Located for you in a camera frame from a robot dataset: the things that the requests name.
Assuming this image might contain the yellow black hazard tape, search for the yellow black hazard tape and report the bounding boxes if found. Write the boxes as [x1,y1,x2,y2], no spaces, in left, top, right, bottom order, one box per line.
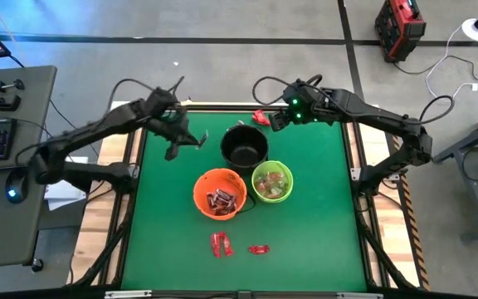
[390,115,431,292]

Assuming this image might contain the small brown Hershey's bar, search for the small brown Hershey's bar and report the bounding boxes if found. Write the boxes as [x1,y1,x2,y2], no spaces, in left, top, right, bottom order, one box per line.
[217,200,238,216]

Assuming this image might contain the black halloween bucket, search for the black halloween bucket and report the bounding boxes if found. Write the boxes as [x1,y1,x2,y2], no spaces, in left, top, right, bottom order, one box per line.
[219,120,271,174]

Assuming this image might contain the black table frame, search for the black table frame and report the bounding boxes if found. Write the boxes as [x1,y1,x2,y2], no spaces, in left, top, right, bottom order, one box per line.
[66,101,431,299]

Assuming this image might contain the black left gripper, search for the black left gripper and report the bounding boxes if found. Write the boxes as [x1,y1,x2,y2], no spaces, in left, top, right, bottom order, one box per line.
[151,110,210,162]

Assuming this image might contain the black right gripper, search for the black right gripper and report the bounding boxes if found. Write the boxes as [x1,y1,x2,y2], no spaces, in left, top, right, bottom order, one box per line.
[268,81,321,133]

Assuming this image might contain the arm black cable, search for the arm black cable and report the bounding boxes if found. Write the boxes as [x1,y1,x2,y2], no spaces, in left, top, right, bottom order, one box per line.
[251,75,294,107]
[418,94,456,125]
[106,76,158,115]

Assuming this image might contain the white paper sheet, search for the white paper sheet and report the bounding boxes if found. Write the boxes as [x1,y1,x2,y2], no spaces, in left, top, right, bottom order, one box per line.
[42,155,93,212]

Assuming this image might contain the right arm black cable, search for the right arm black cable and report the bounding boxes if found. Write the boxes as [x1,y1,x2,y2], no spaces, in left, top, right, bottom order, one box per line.
[251,75,294,107]
[418,94,456,125]

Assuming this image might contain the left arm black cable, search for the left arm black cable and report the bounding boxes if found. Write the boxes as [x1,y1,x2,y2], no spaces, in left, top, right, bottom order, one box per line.
[106,76,158,115]

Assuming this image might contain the green ghost face bucket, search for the green ghost face bucket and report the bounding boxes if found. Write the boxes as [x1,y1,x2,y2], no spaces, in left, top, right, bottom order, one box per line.
[251,159,295,204]

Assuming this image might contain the white floor cable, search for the white floor cable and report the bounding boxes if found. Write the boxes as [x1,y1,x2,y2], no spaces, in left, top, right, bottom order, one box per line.
[424,22,478,105]

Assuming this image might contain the gray metal table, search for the gray metal table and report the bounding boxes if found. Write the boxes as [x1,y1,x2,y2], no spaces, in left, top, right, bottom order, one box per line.
[431,105,478,243]

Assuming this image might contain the orange plastic bucket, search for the orange plastic bucket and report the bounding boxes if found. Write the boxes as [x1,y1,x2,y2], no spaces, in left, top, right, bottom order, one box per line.
[192,167,257,222]

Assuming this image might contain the black computer mouse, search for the black computer mouse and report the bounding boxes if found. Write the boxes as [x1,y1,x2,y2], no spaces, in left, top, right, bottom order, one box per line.
[5,167,28,205]

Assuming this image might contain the red KitKat wrapper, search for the red KitKat wrapper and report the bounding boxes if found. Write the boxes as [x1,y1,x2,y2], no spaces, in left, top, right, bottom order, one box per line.
[247,244,271,256]
[251,109,272,127]
[220,232,236,257]
[209,231,224,258]

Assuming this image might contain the silver metal bracket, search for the silver metal bracket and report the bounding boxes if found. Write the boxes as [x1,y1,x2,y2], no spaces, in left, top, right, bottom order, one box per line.
[335,292,384,299]
[104,289,154,299]

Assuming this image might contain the red and black toolbox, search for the red and black toolbox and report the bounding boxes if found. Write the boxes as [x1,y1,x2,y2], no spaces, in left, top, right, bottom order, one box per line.
[373,0,427,64]

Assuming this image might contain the wooden base board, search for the wooden base board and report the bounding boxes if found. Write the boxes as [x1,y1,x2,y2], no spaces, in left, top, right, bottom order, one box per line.
[69,101,431,292]

